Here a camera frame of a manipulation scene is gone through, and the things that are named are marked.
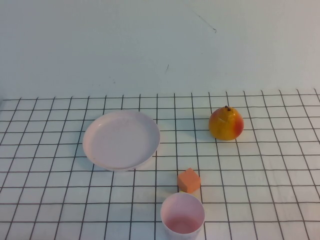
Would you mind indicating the pink plastic cup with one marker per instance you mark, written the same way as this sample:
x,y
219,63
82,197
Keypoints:
x,y
182,220

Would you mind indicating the pink round plate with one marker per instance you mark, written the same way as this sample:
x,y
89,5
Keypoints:
x,y
120,142

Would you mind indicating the yellow red toy pear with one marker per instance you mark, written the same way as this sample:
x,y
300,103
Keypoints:
x,y
225,125

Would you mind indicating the orange cube block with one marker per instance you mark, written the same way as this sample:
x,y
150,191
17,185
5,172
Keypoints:
x,y
189,181

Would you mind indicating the white black grid tablecloth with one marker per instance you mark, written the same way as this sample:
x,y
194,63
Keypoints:
x,y
50,200

